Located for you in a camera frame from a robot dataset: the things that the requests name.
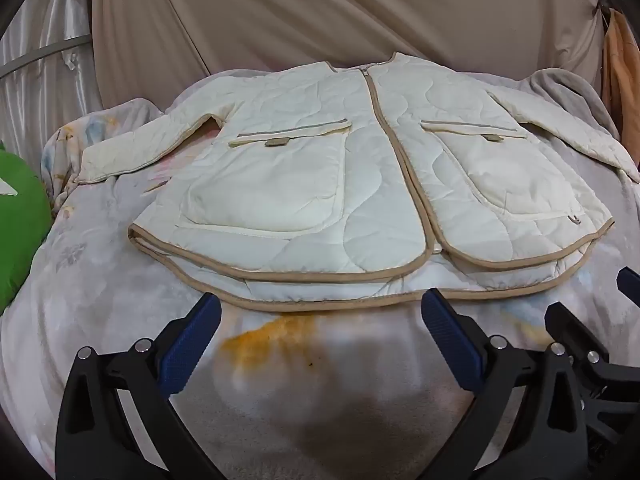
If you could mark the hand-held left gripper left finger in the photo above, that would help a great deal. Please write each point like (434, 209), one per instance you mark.
(189, 345)

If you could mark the beige backdrop curtain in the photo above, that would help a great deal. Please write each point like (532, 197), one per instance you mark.
(310, 15)

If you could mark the orange towel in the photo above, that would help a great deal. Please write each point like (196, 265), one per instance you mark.
(620, 75)

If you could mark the cream quilted jacket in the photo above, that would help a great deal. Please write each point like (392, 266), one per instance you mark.
(360, 175)

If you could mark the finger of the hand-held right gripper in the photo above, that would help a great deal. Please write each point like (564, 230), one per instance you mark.
(631, 285)
(575, 327)

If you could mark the green pillow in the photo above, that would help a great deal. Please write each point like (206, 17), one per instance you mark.
(22, 230)

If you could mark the silver satin curtain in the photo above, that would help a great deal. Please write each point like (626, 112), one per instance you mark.
(45, 15)

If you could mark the grey floral blanket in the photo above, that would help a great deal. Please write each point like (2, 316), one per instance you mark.
(310, 410)

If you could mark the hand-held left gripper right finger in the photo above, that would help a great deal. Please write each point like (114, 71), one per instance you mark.
(452, 340)

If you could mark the grey metal rail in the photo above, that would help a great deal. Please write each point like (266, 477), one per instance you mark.
(45, 52)

